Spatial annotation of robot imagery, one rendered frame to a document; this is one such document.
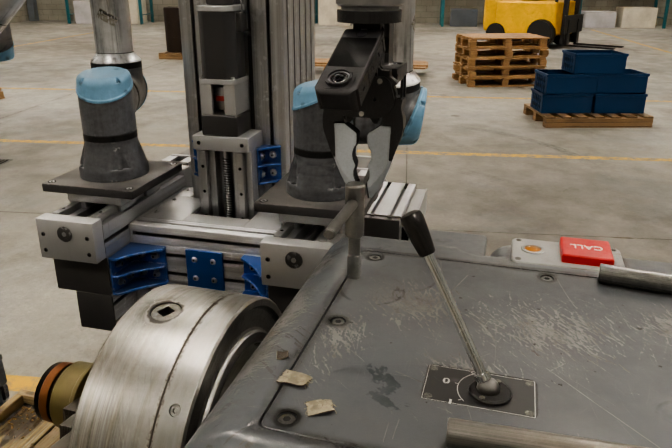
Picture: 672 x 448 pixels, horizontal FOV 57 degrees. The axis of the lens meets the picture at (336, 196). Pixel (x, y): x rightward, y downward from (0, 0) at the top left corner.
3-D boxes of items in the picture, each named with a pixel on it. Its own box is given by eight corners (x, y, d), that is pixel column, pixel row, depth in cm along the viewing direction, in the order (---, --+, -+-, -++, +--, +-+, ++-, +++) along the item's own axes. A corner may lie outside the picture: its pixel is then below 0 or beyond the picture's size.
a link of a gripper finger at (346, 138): (368, 184, 79) (372, 112, 75) (356, 199, 73) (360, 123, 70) (344, 181, 79) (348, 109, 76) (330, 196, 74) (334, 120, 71)
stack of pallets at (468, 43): (525, 78, 1037) (529, 32, 1013) (546, 86, 956) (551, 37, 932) (451, 79, 1027) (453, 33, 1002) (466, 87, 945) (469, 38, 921)
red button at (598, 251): (607, 255, 81) (609, 240, 80) (612, 275, 76) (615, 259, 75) (558, 249, 83) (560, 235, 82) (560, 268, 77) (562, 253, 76)
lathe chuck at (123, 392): (274, 427, 95) (257, 246, 82) (169, 638, 68) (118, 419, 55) (220, 416, 98) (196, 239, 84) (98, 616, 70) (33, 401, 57)
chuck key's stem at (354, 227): (360, 282, 72) (362, 187, 68) (342, 279, 73) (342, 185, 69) (365, 273, 74) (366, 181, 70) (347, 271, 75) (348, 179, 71)
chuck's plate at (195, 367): (296, 431, 94) (282, 250, 81) (198, 647, 67) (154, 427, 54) (274, 427, 95) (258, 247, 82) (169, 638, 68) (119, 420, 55)
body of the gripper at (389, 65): (407, 111, 76) (412, 7, 72) (394, 127, 68) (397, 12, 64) (347, 107, 78) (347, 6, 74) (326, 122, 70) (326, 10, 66)
